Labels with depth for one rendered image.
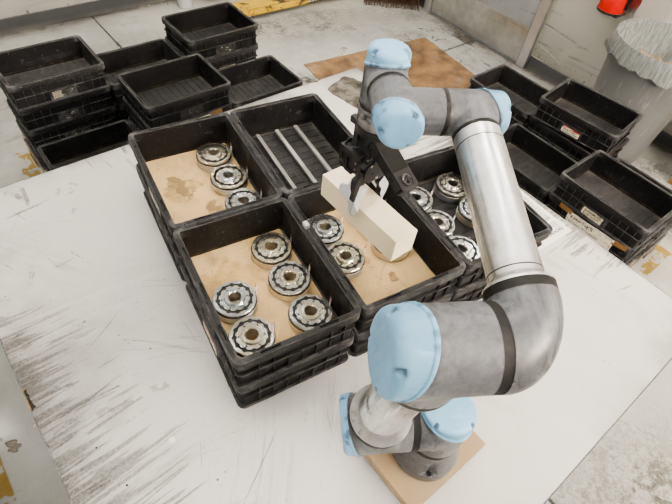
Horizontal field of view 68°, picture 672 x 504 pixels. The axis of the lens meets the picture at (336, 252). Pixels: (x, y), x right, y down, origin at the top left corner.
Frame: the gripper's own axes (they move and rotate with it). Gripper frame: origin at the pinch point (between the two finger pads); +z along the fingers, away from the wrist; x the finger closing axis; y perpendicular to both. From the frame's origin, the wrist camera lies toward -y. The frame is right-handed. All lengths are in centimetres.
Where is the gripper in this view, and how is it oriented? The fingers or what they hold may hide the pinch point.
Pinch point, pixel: (367, 206)
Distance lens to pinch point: 108.2
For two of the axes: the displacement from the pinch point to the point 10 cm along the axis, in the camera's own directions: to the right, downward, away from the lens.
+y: -6.2, -6.4, 4.6
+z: -1.0, 6.4, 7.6
